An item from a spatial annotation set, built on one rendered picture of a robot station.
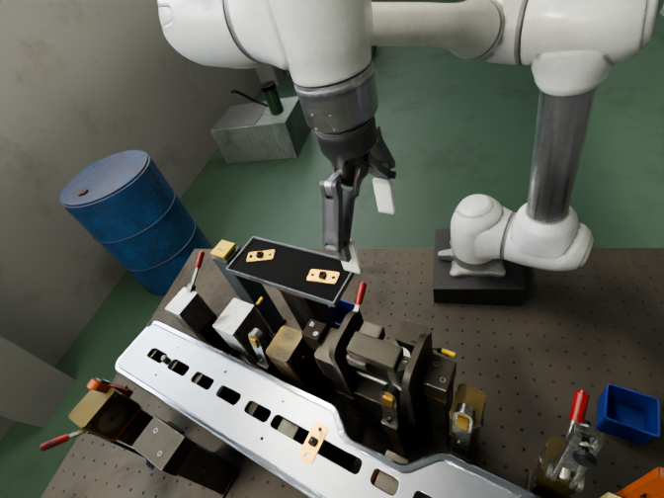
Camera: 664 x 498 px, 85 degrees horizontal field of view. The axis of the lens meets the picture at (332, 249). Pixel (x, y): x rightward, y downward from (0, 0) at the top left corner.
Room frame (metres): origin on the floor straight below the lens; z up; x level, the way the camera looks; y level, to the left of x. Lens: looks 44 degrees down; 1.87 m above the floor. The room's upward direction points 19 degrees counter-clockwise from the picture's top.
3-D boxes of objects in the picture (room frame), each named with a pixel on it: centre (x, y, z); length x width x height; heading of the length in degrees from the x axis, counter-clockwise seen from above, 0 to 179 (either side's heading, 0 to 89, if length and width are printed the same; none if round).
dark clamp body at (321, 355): (0.49, 0.07, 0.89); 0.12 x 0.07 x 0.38; 138
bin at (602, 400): (0.21, -0.58, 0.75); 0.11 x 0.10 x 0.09; 48
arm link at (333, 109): (0.42, -0.07, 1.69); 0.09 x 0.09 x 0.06
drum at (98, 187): (2.29, 1.22, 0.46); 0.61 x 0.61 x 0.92
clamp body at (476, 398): (0.26, -0.17, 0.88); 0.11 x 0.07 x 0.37; 138
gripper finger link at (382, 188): (0.47, -0.11, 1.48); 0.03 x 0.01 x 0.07; 48
